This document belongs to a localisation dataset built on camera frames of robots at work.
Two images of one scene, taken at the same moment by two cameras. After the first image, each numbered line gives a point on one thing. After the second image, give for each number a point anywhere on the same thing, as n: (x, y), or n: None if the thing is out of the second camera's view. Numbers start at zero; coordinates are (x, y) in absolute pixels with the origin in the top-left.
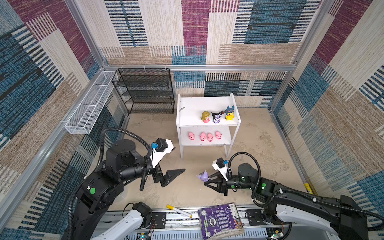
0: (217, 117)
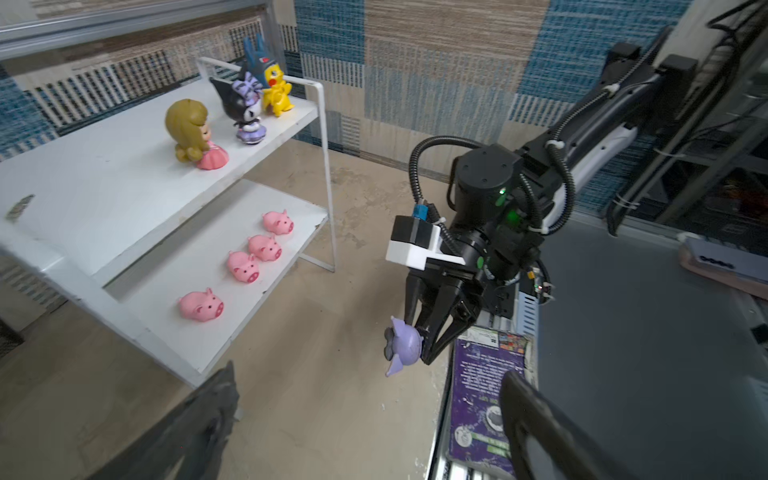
0: (241, 101)
